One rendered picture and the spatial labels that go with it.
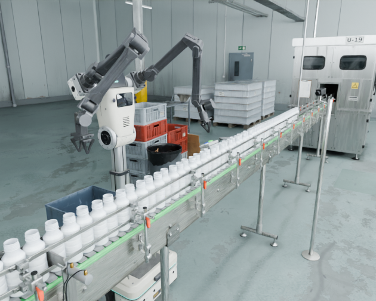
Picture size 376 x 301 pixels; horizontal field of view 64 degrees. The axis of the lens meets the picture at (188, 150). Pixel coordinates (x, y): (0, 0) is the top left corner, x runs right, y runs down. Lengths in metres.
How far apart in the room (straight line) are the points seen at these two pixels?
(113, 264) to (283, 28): 11.24
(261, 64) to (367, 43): 6.66
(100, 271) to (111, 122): 1.03
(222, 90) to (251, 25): 4.59
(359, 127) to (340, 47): 1.41
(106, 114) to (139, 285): 1.12
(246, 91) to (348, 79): 2.91
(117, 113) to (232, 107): 6.49
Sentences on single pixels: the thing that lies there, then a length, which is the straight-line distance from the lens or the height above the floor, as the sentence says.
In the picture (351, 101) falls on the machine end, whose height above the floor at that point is 1.04.
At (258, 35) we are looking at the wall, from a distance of 12.24.
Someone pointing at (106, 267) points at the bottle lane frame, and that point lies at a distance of 1.22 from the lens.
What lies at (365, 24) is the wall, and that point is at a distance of 11.55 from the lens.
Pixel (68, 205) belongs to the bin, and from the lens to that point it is 1.82.
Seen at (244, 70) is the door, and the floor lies 1.45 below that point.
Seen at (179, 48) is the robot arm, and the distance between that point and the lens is 1.96.
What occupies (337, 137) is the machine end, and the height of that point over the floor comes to 0.38.
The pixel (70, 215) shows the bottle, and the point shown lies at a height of 1.16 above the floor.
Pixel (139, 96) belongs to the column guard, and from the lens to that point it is 11.76.
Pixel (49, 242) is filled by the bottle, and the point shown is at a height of 1.11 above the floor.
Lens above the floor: 1.64
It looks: 16 degrees down
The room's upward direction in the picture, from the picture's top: straight up
